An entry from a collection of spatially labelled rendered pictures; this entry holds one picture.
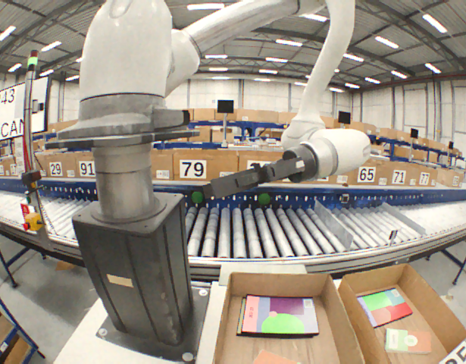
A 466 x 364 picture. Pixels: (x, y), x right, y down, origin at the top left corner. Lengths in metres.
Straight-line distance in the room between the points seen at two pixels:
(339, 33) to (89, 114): 0.56
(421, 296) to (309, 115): 0.67
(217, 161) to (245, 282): 0.81
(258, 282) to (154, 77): 0.53
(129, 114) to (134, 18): 0.15
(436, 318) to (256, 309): 0.56
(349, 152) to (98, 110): 0.47
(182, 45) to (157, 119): 0.26
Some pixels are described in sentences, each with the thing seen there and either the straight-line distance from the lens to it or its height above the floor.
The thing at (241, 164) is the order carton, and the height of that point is 1.00.
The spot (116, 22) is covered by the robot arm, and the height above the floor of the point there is 1.38.
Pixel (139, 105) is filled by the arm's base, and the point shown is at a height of 1.25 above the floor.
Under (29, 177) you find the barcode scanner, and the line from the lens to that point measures 1.01.
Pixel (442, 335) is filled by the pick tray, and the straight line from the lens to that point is 0.74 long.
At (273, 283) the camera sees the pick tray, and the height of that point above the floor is 0.82.
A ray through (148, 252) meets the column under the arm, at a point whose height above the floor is 1.04.
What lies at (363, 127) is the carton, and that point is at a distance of 7.13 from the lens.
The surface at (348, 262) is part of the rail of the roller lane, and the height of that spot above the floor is 0.71.
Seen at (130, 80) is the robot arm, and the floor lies 1.29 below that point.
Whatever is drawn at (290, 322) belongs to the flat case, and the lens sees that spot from 0.55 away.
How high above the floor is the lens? 1.22
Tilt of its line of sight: 15 degrees down
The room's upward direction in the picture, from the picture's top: 2 degrees clockwise
